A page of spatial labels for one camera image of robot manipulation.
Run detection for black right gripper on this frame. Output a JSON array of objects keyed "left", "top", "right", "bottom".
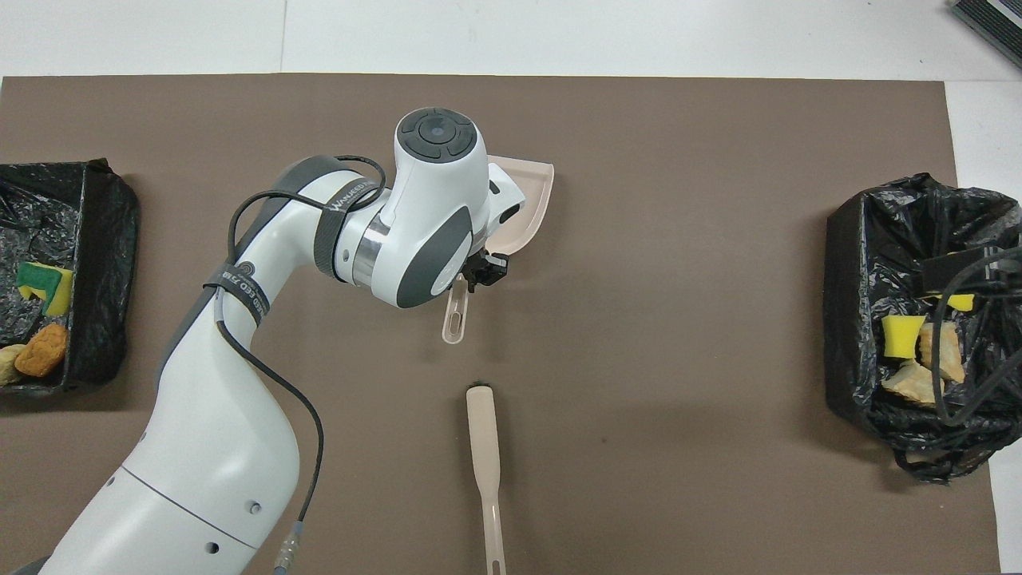
[{"left": 922, "top": 246, "right": 1022, "bottom": 293}]

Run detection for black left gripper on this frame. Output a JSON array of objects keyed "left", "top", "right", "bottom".
[{"left": 465, "top": 249, "right": 510, "bottom": 293}]

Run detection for beige plastic dustpan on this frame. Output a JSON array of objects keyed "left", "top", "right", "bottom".
[{"left": 442, "top": 154, "right": 555, "bottom": 345}]

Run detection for orange striped foam chunk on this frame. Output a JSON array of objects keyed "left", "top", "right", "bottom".
[{"left": 918, "top": 321, "right": 966, "bottom": 384}]

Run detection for yellow sponge wedge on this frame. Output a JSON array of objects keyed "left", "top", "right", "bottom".
[{"left": 881, "top": 314, "right": 927, "bottom": 359}]

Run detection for pale tan foam chunk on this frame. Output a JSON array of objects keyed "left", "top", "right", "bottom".
[{"left": 881, "top": 361, "right": 947, "bottom": 404}]

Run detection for beige brush with black bristles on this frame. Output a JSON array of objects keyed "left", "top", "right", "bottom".
[{"left": 466, "top": 385, "right": 507, "bottom": 575}]

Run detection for notched yellow sponge piece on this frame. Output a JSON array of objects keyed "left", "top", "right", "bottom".
[{"left": 18, "top": 261, "right": 74, "bottom": 317}]

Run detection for brown foam nugget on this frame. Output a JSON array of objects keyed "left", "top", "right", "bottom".
[{"left": 14, "top": 323, "right": 69, "bottom": 378}]

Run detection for cream foam piece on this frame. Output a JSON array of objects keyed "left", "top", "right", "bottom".
[{"left": 0, "top": 343, "right": 29, "bottom": 387}]

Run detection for black bag lined bin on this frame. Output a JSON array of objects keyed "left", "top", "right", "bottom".
[
  {"left": 0, "top": 158, "right": 142, "bottom": 398},
  {"left": 822, "top": 172, "right": 1022, "bottom": 484}
]

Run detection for brown table mat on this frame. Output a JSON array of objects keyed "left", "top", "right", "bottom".
[{"left": 0, "top": 73, "right": 1003, "bottom": 575}]

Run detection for dark grey ribbed device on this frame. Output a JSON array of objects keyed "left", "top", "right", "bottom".
[{"left": 950, "top": 0, "right": 1022, "bottom": 69}]

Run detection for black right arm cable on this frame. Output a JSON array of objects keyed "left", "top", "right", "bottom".
[{"left": 934, "top": 248, "right": 1022, "bottom": 426}]

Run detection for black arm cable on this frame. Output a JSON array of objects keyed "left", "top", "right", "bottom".
[
  {"left": 934, "top": 248, "right": 1022, "bottom": 426},
  {"left": 216, "top": 155, "right": 388, "bottom": 575}
]

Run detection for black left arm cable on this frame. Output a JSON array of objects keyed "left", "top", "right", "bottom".
[{"left": 216, "top": 155, "right": 388, "bottom": 575}]

